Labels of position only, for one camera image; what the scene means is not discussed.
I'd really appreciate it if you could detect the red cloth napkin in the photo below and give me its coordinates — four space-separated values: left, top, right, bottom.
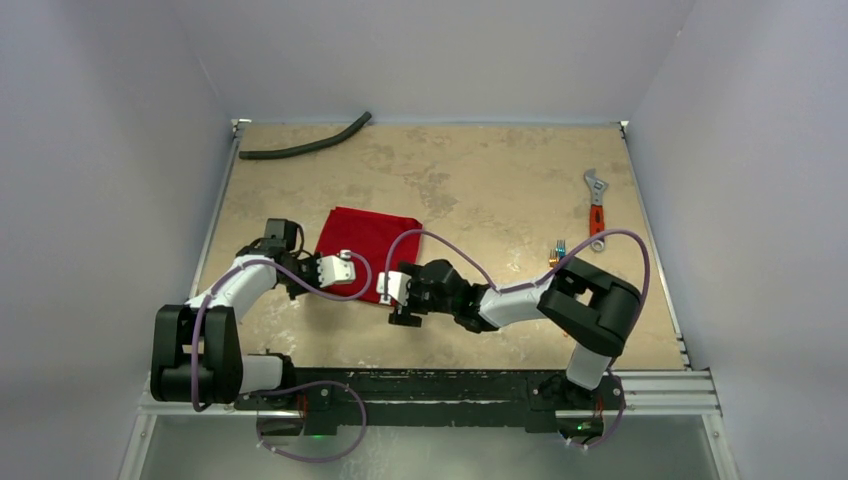
316 207 423 304

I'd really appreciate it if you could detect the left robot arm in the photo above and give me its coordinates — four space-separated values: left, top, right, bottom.
149 218 319 411

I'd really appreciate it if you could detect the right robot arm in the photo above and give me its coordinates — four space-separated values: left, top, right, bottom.
376 258 642 407

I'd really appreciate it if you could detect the gold fork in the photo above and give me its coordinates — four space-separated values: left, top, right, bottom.
548 249 561 268

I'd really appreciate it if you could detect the blue utensil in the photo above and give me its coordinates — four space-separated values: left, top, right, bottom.
555 239 567 260

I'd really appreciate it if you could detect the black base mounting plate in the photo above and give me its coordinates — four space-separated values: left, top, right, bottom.
234 367 626 436

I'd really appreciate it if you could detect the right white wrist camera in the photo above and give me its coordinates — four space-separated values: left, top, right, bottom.
376 271 412 306

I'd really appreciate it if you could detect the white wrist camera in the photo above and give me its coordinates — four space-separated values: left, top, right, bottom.
376 271 412 306
316 250 356 289

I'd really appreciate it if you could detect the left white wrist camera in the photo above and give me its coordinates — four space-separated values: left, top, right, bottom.
316 250 356 289

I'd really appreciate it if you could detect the black corrugated hose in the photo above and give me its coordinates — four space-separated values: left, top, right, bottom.
239 111 373 162

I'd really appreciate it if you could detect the adjustable wrench orange handle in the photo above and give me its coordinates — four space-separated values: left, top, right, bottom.
584 168 608 236

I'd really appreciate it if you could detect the aluminium frame rail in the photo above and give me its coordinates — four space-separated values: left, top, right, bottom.
148 122 720 436

